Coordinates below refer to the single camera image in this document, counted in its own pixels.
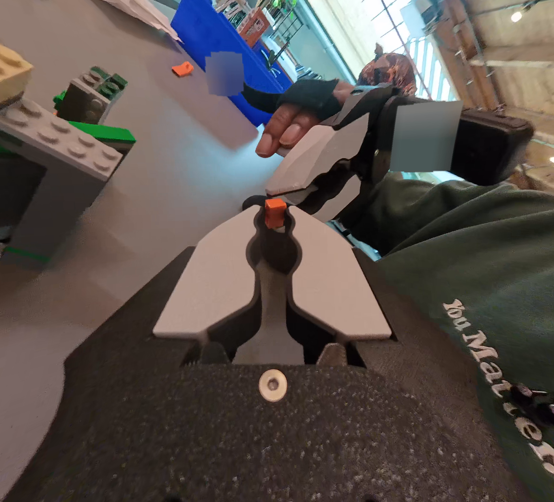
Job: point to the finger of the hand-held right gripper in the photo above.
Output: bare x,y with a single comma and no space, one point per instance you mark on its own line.
316,151
346,199

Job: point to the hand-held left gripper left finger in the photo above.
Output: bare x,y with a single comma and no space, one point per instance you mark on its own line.
207,285

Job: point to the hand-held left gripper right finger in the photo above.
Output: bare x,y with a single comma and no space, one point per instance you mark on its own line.
337,290

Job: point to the small orange lego brick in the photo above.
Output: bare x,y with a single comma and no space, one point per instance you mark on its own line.
275,212

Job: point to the grey tan lego building model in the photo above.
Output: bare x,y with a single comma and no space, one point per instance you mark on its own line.
65,151

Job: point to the grey desk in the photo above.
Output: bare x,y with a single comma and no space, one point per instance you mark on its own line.
151,143

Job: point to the person's right hand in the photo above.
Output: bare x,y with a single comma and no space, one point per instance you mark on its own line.
303,104

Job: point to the ceiling spot light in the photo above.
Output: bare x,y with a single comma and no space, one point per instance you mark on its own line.
516,16

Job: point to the orange cardboard box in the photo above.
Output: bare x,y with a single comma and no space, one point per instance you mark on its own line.
255,28

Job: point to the white ceiling device box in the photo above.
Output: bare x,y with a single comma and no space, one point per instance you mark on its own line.
415,15

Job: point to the orange lego brick separator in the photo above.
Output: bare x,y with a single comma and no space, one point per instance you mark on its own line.
181,69

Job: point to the blue plastic bin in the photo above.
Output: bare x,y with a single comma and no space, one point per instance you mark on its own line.
207,21

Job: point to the black clip microphone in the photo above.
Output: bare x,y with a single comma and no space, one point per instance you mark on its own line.
526,394

